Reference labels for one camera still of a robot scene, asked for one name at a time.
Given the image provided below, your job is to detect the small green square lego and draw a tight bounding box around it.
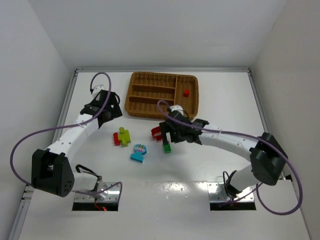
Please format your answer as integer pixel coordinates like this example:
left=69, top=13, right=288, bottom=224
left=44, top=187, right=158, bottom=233
left=163, top=143, right=172, bottom=154

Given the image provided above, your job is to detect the blue monster face lego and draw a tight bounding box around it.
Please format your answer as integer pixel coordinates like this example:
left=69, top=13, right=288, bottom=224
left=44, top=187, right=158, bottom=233
left=130, top=144, right=147, bottom=163

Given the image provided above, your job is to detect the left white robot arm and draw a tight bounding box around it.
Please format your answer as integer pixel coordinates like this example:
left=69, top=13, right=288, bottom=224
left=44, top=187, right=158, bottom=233
left=31, top=89, right=122, bottom=197

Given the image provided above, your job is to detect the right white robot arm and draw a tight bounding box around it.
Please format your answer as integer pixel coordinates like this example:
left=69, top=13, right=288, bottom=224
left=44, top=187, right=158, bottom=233
left=159, top=110, right=287, bottom=198

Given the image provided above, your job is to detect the red lego arch piece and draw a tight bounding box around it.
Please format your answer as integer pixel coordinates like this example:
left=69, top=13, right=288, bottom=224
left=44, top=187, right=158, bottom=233
left=151, top=126, right=163, bottom=141

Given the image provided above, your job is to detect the lime green lego piece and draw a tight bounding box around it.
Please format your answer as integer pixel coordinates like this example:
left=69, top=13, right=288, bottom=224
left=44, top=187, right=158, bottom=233
left=118, top=127, right=131, bottom=147

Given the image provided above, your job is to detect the brown wicker divided basket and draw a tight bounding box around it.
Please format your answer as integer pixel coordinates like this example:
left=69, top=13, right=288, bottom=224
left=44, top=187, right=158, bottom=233
left=124, top=71, right=199, bottom=120

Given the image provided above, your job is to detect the small red lego brick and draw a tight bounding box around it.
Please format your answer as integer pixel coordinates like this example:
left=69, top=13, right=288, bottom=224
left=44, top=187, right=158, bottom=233
left=183, top=89, right=190, bottom=98

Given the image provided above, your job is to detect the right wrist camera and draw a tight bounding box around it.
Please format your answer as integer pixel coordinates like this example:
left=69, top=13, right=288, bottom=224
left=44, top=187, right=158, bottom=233
left=169, top=105, right=184, bottom=115

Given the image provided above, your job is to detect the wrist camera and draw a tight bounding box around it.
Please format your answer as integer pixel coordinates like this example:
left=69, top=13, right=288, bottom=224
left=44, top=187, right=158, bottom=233
left=91, top=84, right=105, bottom=98
left=169, top=105, right=184, bottom=115

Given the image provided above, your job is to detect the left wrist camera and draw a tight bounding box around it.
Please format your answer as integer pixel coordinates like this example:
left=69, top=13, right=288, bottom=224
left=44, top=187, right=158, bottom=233
left=91, top=84, right=105, bottom=98

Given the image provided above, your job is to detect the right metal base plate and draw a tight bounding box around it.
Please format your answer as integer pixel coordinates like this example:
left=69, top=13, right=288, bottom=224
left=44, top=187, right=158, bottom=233
left=208, top=181, right=256, bottom=204

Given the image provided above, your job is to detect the metal base plate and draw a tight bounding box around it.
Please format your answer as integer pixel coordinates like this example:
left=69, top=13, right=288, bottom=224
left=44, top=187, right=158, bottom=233
left=208, top=181, right=256, bottom=204
left=73, top=181, right=123, bottom=204

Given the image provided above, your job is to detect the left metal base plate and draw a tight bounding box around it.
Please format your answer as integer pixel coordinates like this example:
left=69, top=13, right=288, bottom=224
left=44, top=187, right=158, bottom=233
left=73, top=181, right=123, bottom=204

